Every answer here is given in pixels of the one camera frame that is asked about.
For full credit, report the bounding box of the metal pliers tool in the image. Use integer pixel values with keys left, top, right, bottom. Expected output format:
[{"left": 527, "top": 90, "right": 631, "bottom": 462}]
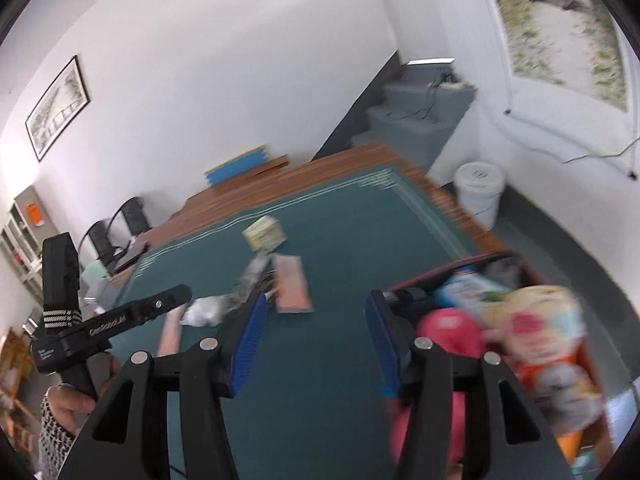
[{"left": 232, "top": 254, "right": 276, "bottom": 306}]

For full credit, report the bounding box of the person's left forearm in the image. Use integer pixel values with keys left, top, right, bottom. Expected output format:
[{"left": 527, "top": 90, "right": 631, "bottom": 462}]
[{"left": 37, "top": 392, "right": 77, "bottom": 480}]

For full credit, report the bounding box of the pale pink item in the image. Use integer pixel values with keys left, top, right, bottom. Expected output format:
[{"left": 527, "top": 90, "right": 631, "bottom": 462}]
[{"left": 157, "top": 307, "right": 184, "bottom": 356}]

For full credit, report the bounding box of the pastel sock ball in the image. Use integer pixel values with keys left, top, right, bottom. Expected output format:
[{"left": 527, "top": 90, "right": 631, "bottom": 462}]
[{"left": 500, "top": 285, "right": 584, "bottom": 362}]

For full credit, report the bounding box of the clear plastic bag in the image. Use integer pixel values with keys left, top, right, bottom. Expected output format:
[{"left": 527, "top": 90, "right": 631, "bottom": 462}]
[{"left": 180, "top": 296, "right": 226, "bottom": 326}]

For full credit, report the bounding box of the yellow carton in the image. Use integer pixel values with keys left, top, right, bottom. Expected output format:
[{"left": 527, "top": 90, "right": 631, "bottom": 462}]
[{"left": 242, "top": 216, "right": 287, "bottom": 252}]

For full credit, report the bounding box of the blue foam mat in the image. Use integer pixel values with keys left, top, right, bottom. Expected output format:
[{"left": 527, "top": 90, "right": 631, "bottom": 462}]
[{"left": 204, "top": 146, "right": 269, "bottom": 187}]

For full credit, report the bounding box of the wooden chair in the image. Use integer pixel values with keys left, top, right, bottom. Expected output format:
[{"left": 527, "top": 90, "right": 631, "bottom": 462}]
[{"left": 0, "top": 330, "right": 38, "bottom": 453}]

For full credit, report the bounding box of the green plastic stool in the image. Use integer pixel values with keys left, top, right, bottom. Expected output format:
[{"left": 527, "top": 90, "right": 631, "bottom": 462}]
[{"left": 82, "top": 262, "right": 114, "bottom": 282}]

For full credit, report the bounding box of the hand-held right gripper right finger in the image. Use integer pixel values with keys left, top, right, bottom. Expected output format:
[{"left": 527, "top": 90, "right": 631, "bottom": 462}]
[{"left": 364, "top": 289, "right": 576, "bottom": 480}]

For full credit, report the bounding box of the tan snack packet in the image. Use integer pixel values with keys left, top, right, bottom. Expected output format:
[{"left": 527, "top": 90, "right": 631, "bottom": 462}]
[{"left": 272, "top": 255, "right": 314, "bottom": 314}]

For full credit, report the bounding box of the pale cabinet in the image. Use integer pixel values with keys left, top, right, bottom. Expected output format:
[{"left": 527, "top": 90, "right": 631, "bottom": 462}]
[{"left": 0, "top": 185, "right": 56, "bottom": 306}]

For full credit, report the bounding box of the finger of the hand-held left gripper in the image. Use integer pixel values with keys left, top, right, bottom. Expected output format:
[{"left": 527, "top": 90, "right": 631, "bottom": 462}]
[{"left": 144, "top": 283, "right": 194, "bottom": 319}]

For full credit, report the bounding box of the black stick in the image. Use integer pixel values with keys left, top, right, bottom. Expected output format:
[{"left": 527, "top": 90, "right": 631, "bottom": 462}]
[{"left": 112, "top": 242, "right": 151, "bottom": 274}]

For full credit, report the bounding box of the black metal chair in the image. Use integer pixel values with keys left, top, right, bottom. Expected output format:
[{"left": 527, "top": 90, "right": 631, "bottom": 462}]
[
  {"left": 82, "top": 219, "right": 119, "bottom": 261},
  {"left": 112, "top": 197, "right": 151, "bottom": 236}
]

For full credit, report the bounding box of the person's left hand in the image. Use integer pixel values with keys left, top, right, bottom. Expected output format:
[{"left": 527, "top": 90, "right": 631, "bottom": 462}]
[{"left": 50, "top": 384, "right": 101, "bottom": 436}]

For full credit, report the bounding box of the hanging scroll painting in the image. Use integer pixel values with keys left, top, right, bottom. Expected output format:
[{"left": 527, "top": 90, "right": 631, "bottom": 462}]
[{"left": 480, "top": 0, "right": 632, "bottom": 112}]

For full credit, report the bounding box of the black power cable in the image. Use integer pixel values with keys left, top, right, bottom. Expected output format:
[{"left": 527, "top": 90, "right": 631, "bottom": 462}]
[{"left": 395, "top": 72, "right": 453, "bottom": 122}]

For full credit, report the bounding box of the red box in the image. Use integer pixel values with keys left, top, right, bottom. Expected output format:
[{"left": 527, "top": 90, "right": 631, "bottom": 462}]
[{"left": 382, "top": 252, "right": 615, "bottom": 480}]

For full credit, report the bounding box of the grey sock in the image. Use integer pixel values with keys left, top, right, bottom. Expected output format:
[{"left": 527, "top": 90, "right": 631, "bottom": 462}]
[{"left": 535, "top": 365, "right": 606, "bottom": 431}]

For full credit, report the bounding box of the grey staircase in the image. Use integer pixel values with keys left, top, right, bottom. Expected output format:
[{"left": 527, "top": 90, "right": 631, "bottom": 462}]
[{"left": 352, "top": 62, "right": 477, "bottom": 171}]

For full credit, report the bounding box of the blue cracker packet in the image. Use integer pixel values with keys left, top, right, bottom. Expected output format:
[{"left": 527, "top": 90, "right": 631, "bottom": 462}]
[{"left": 434, "top": 267, "right": 507, "bottom": 312}]

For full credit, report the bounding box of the white plastic bucket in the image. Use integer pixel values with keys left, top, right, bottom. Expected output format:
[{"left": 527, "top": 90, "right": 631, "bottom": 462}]
[{"left": 453, "top": 161, "right": 506, "bottom": 231}]

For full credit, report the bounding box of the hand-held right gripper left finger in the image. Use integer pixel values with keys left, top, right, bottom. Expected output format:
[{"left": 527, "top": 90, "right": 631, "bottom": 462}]
[{"left": 55, "top": 290, "right": 269, "bottom": 480}]

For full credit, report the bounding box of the framed landscape painting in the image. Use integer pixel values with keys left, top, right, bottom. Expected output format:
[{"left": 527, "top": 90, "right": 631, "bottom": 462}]
[{"left": 25, "top": 55, "right": 91, "bottom": 163}]

